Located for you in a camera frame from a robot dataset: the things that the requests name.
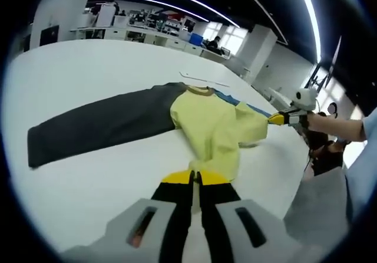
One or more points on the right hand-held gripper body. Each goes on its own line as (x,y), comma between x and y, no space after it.
(306,99)

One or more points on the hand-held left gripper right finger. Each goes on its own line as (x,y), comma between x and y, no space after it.
(265,239)

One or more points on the white counter desks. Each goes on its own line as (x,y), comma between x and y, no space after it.
(147,34)

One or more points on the blue storage box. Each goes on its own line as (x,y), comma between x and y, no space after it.
(196,39)

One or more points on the white board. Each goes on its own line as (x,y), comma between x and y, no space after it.
(105,16)

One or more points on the person's grey trousers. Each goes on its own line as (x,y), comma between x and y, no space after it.
(318,210)

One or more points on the operator's arm in blue sleeve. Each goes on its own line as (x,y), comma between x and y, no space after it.
(363,171)

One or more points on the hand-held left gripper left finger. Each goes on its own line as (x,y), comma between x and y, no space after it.
(123,233)

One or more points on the yellow blue grey garment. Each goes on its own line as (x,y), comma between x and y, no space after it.
(212,121)

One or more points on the black chair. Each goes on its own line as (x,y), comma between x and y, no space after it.
(49,36)

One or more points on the long ceiling light strip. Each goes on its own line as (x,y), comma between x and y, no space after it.
(310,18)

